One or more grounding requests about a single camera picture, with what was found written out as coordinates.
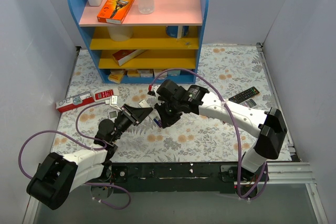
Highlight white slim remote control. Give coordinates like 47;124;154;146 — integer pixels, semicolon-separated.
139;100;162;128

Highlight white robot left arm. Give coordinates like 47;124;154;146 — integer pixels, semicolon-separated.
26;104;153;210

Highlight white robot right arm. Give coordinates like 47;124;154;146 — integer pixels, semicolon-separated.
154;80;287;181

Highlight white remote on table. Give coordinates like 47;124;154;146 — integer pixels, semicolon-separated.
108;110;118;120

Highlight red white calculator remote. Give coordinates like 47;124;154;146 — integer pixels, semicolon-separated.
94;88;119;102

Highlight black tv remote control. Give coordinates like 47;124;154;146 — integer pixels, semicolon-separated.
229;87;260;103

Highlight grey ac remote control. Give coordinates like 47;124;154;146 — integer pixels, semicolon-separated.
241;99;257;108

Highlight red white box on shelf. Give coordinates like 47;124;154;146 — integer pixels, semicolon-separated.
112;49;145;66

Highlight red white toothpaste box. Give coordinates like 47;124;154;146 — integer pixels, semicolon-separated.
56;91;95;113

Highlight blue wooden shelf unit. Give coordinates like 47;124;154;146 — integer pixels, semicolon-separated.
67;0;209;84

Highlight white cup on shelf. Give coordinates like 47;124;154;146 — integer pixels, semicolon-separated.
108;26;133;42

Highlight blue white can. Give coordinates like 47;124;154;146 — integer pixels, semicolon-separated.
165;26;189;39

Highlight orange razor box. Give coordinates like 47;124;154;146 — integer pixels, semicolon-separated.
97;0;134;25

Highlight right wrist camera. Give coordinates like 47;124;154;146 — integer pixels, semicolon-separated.
147;85;159;97

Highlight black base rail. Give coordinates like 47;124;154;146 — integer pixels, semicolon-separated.
90;161;268;195

